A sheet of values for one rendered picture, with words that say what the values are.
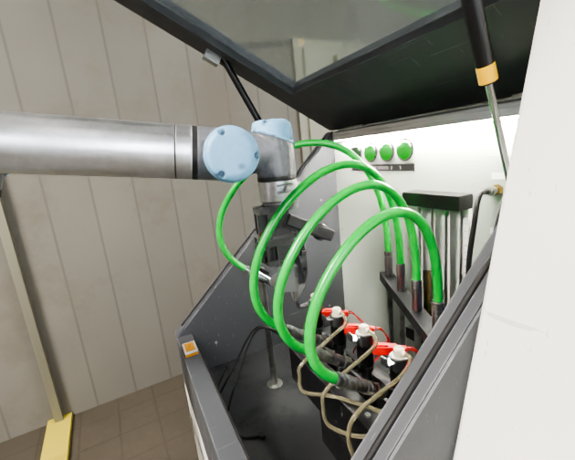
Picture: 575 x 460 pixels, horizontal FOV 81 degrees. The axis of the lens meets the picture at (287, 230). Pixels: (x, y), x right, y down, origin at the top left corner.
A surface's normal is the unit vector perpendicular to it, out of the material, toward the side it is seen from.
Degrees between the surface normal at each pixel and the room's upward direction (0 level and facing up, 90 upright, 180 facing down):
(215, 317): 90
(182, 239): 90
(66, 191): 90
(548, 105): 76
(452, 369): 90
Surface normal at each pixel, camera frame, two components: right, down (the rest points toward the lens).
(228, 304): 0.44, 0.15
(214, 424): -0.10, -0.97
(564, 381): -0.89, -0.05
